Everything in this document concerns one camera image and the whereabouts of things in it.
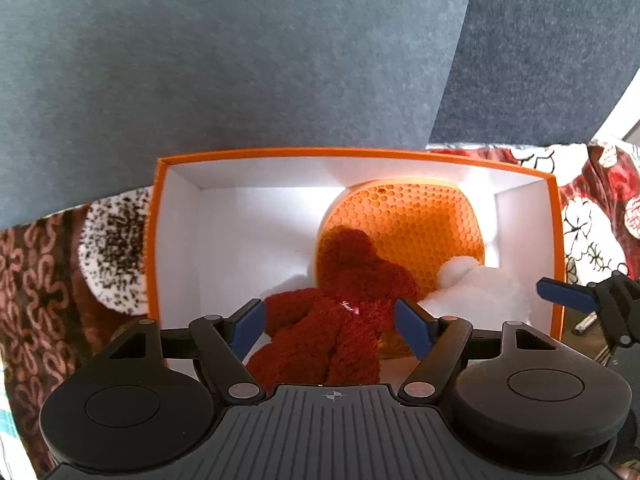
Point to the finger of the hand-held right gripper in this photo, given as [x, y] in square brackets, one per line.
[565, 292]

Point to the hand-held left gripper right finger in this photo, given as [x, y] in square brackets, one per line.
[412, 327]

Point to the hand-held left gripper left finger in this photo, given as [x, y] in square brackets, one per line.
[247, 327]

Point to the red teddy bear plush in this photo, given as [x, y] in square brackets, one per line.
[350, 280]

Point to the orange cardboard box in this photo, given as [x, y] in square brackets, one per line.
[250, 240]

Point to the white fluffy plush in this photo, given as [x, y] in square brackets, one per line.
[480, 295]

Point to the orange honeycomb cushion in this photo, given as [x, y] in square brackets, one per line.
[415, 225]

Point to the dark blue sofa cushion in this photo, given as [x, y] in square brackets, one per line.
[540, 50]

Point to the white teal patterned cloth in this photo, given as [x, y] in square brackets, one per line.
[10, 425]

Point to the light grey-blue sofa cushion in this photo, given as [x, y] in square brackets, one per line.
[200, 70]

